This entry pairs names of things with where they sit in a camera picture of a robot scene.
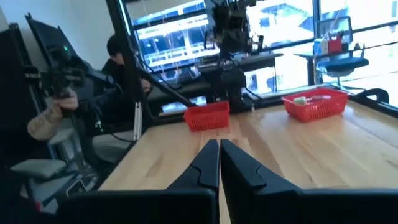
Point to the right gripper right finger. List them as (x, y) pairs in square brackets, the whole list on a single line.
[(295, 207)]

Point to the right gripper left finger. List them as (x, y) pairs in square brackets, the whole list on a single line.
[(155, 207)]

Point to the pink and white charger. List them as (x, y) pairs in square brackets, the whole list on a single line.
[(318, 98)]

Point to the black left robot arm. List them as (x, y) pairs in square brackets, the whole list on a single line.
[(231, 46)]

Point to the blue office chair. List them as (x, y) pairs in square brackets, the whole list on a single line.
[(342, 63)]

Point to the red plastic mesh basket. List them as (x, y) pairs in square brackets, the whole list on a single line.
[(207, 116), (315, 109)]

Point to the green and white charger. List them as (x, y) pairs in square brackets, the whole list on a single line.
[(300, 100)]

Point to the person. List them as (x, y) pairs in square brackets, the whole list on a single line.
[(105, 102)]

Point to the person's hand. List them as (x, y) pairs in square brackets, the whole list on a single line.
[(145, 86), (66, 102)]

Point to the grey seat cushion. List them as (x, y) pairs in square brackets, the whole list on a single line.
[(38, 168)]

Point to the black table clamp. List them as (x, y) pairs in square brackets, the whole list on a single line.
[(373, 93)]

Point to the dark background desk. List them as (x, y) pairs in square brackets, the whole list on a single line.
[(314, 59)]

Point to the red box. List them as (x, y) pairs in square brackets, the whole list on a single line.
[(334, 45)]

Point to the large window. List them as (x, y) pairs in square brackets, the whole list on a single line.
[(280, 37)]

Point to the white metal bracket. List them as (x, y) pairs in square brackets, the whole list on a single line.
[(137, 121)]

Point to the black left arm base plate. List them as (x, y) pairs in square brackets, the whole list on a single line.
[(239, 102)]

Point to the black rig upright post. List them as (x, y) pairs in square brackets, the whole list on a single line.
[(127, 62)]

